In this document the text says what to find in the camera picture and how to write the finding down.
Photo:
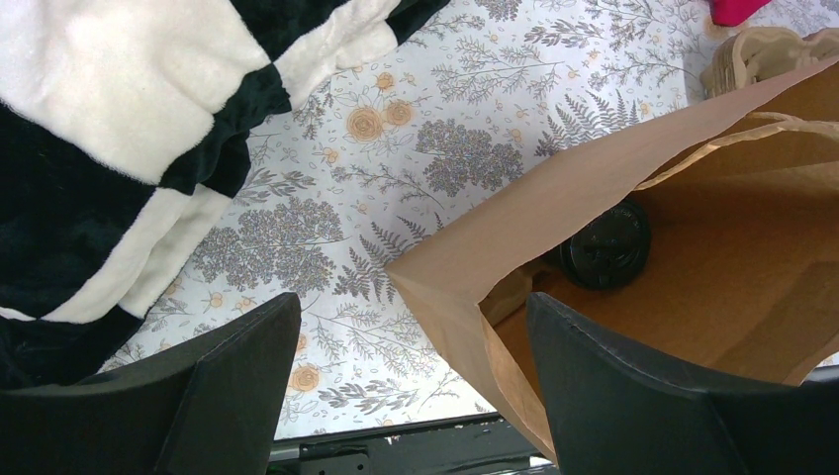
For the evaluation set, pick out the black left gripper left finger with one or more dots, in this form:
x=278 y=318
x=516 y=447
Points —
x=209 y=405

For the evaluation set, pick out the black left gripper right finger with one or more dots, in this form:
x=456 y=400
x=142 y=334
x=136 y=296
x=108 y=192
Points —
x=617 y=406

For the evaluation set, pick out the brown paper bag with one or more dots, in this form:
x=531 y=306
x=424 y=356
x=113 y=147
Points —
x=741 y=194

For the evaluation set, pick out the black white checkered blanket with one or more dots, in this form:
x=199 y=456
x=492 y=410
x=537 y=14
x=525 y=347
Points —
x=123 y=139

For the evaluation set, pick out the floral patterned table mat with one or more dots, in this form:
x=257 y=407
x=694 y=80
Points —
x=384 y=155

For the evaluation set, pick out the brown cardboard cup carrier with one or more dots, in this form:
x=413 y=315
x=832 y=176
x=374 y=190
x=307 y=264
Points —
x=761 y=53

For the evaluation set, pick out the red cloth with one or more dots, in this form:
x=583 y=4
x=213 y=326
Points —
x=732 y=13

